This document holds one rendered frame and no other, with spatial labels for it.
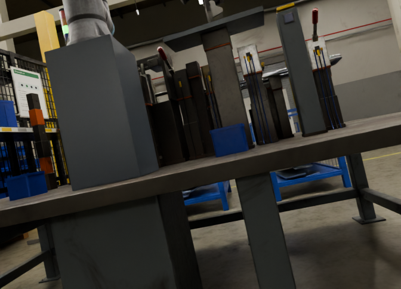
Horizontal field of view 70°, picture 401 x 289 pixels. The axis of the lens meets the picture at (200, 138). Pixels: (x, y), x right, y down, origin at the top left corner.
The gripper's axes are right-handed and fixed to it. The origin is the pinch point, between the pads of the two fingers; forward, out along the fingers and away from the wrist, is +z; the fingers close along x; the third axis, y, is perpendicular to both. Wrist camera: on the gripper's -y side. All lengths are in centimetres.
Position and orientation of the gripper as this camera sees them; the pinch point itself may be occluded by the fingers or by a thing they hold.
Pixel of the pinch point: (210, 25)
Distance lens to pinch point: 115.7
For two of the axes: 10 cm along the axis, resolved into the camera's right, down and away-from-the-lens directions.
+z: 2.2, 9.8, -0.3
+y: 9.7, -2.2, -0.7
